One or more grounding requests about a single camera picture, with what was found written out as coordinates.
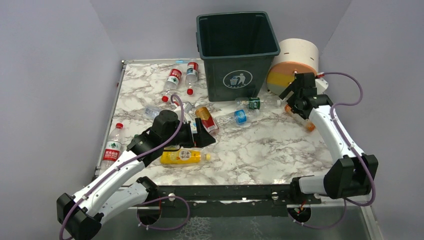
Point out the red cap bottle table edge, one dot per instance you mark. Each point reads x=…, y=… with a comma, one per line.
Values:
x=113, y=148

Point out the red gold label bottle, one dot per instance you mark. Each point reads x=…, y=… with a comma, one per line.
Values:
x=207, y=120

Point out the white round drawer cabinet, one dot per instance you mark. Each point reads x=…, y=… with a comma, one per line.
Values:
x=296, y=56

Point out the clear bottle blue label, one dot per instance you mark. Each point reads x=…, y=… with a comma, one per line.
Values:
x=237, y=118

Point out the clear square jasmine bottle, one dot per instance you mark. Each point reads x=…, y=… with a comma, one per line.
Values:
x=187, y=108

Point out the red label bottle right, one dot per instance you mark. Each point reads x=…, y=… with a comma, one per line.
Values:
x=192, y=76

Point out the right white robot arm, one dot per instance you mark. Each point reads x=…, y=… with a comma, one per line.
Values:
x=352, y=173

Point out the yellow juice bottle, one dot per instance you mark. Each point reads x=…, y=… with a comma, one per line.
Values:
x=184, y=156

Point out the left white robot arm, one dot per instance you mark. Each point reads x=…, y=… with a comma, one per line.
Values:
x=83, y=213

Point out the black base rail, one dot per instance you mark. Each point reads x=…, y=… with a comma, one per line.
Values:
x=214, y=201

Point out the clear bottle dark green label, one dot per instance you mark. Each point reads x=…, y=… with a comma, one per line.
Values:
x=258, y=103

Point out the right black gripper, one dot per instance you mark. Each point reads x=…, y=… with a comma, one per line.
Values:
x=298, y=91

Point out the red label bottle left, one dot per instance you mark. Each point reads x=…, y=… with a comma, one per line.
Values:
x=171, y=83

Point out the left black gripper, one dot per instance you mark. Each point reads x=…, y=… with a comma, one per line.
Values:
x=194, y=133

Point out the dark green trash bin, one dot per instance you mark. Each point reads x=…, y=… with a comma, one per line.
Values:
x=237, y=50

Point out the orange label bottle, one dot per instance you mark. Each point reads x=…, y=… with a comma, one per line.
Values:
x=306, y=123

